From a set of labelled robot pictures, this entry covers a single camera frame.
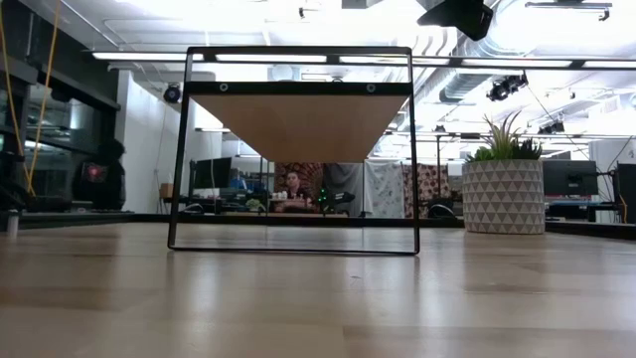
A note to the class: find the grey hanging cloth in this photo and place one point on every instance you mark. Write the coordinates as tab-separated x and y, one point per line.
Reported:
343	176

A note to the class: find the black computer monitor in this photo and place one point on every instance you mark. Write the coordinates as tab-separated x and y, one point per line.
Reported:
570	177
212	173
627	191

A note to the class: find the person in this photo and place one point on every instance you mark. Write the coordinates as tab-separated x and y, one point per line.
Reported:
294	186
99	174

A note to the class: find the white patterned hanging cloth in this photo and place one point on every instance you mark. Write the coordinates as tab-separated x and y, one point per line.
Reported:
383	189

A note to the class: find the red mandala tapestry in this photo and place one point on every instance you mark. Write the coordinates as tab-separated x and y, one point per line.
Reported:
313	171

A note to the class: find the large white medicine bottle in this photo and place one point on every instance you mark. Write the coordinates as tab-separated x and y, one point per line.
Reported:
282	73

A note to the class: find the potted succulent triangle-pattern pot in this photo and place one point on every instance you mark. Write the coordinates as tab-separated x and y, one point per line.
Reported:
502	199

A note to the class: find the cardboard box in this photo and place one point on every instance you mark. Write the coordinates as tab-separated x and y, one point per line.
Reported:
167	190

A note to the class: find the black ceiling camera cluster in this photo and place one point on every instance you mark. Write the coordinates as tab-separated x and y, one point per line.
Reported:
507	87
551	127

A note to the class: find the round black spotlight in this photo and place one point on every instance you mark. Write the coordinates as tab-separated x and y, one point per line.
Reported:
172	93

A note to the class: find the black table frame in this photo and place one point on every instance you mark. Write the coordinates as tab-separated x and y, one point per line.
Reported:
74	220

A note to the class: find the floral hanging cloth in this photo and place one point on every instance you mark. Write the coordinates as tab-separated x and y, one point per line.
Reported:
427	186

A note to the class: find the wooden shelf black metal frame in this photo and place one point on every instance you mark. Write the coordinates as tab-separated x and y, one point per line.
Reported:
303	124

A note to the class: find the ceiling light strip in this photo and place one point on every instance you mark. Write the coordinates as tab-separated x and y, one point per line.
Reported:
144	56

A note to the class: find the small white cylinder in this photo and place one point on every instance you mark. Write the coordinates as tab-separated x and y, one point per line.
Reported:
12	222

